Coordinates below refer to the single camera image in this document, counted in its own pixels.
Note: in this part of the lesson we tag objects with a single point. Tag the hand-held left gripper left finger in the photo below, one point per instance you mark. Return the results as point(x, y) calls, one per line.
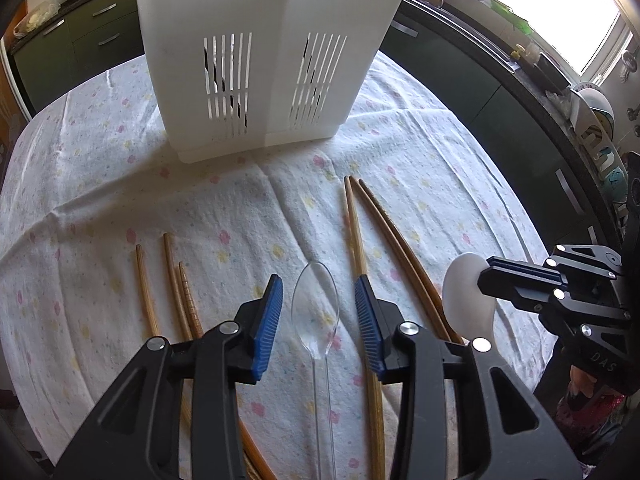
point(267, 320)

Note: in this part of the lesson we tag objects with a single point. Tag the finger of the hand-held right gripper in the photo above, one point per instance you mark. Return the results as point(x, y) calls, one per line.
point(520, 265)
point(515, 290)

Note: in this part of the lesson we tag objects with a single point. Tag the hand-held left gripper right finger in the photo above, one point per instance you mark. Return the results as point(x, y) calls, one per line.
point(367, 320)

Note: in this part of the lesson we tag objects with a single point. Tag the clear plastic spoon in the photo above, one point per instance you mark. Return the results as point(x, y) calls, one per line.
point(315, 305)

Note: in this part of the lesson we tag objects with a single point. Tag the white spoon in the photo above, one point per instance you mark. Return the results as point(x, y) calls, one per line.
point(465, 300)

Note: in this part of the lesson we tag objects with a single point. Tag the ridged wooden chopstick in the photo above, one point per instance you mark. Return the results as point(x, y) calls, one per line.
point(191, 305)

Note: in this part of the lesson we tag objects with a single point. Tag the light wooden chopstick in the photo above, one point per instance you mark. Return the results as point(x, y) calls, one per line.
point(176, 285)
point(147, 295)
point(352, 230)

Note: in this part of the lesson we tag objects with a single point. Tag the brown wooden chopstick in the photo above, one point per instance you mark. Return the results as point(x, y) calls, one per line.
point(376, 225)
point(387, 222)

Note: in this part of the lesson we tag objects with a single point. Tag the white plastic utensil holder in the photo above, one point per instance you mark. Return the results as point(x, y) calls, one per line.
point(270, 10)

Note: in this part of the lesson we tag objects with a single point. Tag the person's right hand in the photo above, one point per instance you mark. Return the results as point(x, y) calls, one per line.
point(581, 381)

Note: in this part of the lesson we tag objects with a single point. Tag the pink floral clothing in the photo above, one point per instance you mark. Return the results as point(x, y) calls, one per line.
point(595, 425)

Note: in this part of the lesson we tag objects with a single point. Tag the dish rack with dishes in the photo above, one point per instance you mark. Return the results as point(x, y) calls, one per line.
point(602, 150)

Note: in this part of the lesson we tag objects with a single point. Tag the long green base cabinet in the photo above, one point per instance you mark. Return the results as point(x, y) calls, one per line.
point(475, 95)

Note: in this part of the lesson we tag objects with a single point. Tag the dark rectangular tray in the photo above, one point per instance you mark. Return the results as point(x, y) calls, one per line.
point(550, 72)

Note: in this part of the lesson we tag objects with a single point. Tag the small yellow fixture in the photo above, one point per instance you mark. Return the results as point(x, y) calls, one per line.
point(518, 52)

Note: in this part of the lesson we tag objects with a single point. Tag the floral white tablecloth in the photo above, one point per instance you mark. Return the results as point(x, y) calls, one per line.
point(100, 185)

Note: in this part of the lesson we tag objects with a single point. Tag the kitchen window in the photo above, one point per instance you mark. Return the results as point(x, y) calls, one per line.
point(565, 5)

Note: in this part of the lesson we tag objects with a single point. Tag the green base cabinet with drawers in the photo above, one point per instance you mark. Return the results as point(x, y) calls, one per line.
point(95, 45)

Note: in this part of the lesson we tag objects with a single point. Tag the sliding glass door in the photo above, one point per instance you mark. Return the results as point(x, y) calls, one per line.
point(7, 105)

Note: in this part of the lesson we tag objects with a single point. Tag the white plastic bag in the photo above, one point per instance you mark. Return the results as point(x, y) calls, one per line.
point(32, 20)

